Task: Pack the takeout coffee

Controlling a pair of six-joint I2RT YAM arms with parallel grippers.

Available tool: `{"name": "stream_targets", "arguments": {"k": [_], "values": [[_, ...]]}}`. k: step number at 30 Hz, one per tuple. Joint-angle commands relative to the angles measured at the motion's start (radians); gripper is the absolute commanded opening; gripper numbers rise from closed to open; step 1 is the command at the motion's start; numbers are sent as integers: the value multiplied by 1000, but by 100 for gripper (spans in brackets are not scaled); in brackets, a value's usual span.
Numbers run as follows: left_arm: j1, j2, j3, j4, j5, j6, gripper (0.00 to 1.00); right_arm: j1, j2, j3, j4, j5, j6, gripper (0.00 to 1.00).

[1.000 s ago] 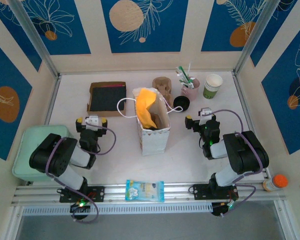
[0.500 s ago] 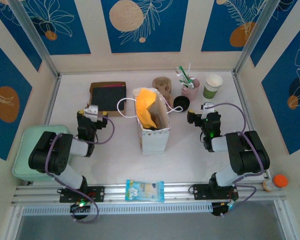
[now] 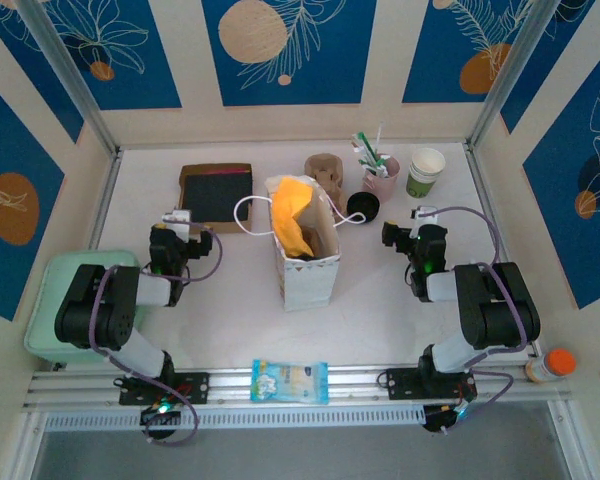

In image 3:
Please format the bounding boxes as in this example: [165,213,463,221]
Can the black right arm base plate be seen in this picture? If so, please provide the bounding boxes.
[379,367,479,401]

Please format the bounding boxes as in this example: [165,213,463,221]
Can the stack of pulp cup carriers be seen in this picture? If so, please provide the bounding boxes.
[303,153,345,206]

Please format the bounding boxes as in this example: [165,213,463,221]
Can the black plastic lid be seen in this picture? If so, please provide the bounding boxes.
[346,191,381,226]

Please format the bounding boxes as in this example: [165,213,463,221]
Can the orange capped bottle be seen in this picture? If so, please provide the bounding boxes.
[524,348,577,385]

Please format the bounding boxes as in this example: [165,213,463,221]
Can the white paper gift bag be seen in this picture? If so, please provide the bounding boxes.
[233,174,367,314]

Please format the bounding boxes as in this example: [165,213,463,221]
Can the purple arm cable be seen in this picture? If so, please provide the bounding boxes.
[427,205,529,421]
[89,222,225,447]

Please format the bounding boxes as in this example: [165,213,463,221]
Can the pink straw holder cup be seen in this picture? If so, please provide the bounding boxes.
[362,157,400,201]

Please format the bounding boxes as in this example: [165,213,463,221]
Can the aluminium mounting rail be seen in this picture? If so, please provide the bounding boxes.
[22,363,571,412]

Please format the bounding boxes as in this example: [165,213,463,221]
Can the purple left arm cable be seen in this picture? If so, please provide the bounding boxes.
[89,222,225,447]

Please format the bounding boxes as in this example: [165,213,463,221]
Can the shallow cardboard box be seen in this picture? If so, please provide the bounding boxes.
[178,162,255,236]

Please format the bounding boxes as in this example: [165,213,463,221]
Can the black tissue paper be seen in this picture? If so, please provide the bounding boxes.
[185,172,254,225]

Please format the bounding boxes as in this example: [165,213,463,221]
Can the black controller module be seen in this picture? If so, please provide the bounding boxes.
[423,403,474,434]
[139,402,182,427]

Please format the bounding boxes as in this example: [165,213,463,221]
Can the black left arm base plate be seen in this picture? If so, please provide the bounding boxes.
[118,370,211,406]

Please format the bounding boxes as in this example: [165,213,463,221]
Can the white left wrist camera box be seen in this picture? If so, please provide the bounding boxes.
[162,208,194,227]

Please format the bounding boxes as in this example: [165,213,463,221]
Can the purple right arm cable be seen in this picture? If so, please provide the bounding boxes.
[427,205,529,421]

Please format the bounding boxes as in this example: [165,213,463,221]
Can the aluminium frame post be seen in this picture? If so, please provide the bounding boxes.
[14,0,120,155]
[465,0,569,147]

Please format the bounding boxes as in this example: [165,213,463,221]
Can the blue wet wipes packet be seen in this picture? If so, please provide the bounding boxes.
[249,358,330,405]

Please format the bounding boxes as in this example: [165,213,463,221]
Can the slotted grey cable duct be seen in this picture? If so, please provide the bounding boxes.
[42,404,426,432]

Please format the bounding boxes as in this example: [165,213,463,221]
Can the stack of green paper cups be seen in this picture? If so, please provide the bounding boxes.
[405,147,447,200]

